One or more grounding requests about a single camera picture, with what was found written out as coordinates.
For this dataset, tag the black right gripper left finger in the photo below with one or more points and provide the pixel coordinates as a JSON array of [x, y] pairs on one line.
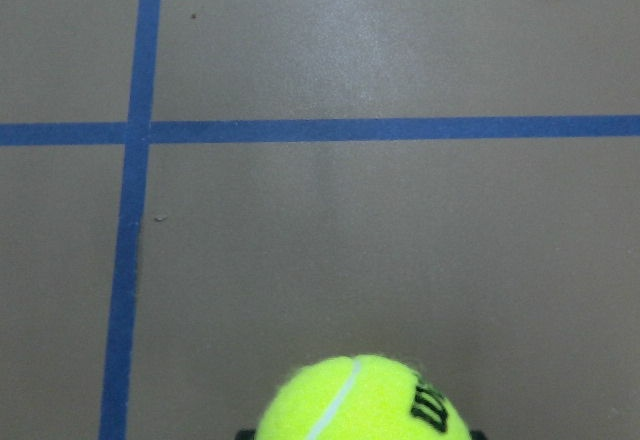
[[245, 434]]

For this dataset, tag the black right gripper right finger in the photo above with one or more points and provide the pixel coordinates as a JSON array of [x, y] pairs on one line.
[[477, 435]]

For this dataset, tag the tennis ball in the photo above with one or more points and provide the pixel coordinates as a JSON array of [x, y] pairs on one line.
[[360, 397]]

